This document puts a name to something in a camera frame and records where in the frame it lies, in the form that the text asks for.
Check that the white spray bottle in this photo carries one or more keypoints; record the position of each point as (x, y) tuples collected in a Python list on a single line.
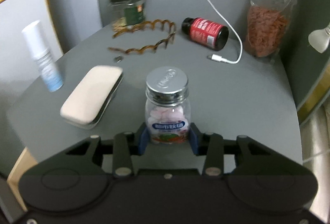
[(45, 61)]

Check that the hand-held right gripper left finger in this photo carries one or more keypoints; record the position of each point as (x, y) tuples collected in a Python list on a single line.
[(143, 142)]

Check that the brown spiral hair band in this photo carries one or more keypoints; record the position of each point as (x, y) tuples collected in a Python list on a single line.
[(144, 49)]

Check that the dark bottle with red label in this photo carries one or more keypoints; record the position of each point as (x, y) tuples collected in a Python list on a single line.
[(205, 31)]

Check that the glass jar with black lid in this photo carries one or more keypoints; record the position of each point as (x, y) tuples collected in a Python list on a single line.
[(129, 11)]

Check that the white charger plug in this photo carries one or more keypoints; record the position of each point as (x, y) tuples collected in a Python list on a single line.
[(319, 38)]

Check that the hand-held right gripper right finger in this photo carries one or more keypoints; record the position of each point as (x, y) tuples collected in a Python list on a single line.
[(193, 142)]

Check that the candy jar with silver lid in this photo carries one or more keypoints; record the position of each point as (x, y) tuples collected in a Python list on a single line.
[(167, 110)]

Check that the grey nightstand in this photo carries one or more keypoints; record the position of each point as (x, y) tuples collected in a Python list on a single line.
[(232, 97)]

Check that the clear pouch of red snacks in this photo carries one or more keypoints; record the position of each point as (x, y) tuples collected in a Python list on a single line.
[(268, 27)]

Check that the small metal clip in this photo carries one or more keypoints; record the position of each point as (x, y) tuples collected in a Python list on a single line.
[(119, 58)]

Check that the bed with cream sheet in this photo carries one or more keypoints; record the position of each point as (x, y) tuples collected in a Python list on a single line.
[(317, 149)]

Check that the white glasses case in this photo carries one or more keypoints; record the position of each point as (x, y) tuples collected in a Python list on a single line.
[(90, 97)]

